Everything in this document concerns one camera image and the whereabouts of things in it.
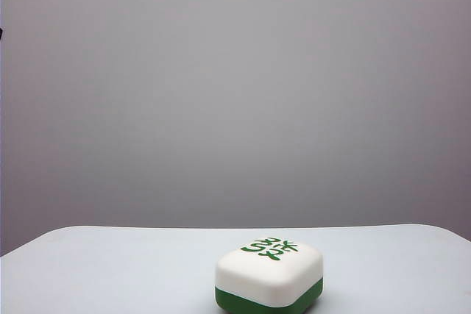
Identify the white and green foam mahjong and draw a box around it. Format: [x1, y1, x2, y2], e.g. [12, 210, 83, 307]
[214, 235, 325, 310]

